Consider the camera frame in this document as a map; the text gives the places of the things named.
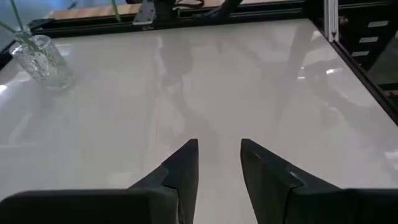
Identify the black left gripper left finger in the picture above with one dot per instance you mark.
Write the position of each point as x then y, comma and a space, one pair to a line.
93, 208

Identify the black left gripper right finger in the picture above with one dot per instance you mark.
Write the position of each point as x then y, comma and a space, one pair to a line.
311, 208

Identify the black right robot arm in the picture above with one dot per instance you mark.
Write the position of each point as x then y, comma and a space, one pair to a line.
164, 9

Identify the clear cut-glass vase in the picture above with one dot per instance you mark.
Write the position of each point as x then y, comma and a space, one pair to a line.
46, 71

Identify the black slotted panel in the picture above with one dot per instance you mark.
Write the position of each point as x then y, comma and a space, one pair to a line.
351, 31

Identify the wooden table board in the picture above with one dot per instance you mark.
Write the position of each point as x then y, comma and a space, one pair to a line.
93, 12

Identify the silver aluminium post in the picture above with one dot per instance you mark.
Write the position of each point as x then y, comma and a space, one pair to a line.
330, 18

